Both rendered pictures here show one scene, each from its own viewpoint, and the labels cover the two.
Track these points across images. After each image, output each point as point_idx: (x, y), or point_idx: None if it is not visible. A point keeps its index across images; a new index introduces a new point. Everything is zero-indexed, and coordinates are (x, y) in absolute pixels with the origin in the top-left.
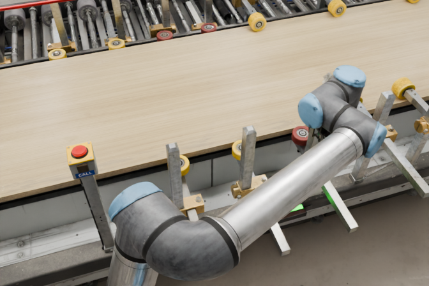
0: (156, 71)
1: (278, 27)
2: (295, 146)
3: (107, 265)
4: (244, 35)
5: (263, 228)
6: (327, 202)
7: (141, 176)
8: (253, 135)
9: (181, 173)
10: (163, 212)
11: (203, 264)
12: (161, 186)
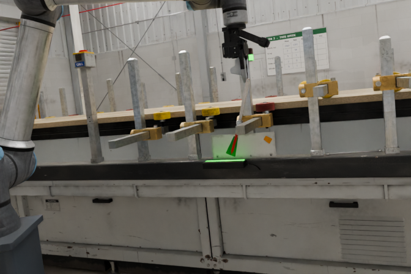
0: (209, 104)
1: None
2: (275, 136)
3: (88, 176)
4: (292, 95)
5: None
6: (279, 172)
7: None
8: (183, 54)
9: (158, 116)
10: None
11: None
12: (160, 150)
